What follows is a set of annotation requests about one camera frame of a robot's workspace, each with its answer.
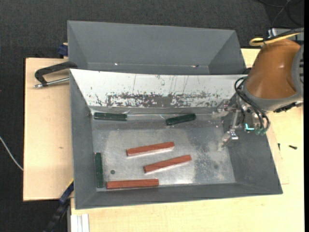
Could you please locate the dark green flat block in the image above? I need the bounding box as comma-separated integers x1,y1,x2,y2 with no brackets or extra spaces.
165,113,197,126
93,112,128,122
94,152,105,189

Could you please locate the grey metal bin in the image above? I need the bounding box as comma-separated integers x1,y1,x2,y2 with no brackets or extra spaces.
67,20,283,210

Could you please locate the red-brown flat block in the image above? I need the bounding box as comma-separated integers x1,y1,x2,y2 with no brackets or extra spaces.
143,154,192,174
126,141,175,157
106,178,160,190

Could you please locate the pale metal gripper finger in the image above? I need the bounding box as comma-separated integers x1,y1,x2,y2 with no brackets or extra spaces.
211,102,230,119
217,128,239,152

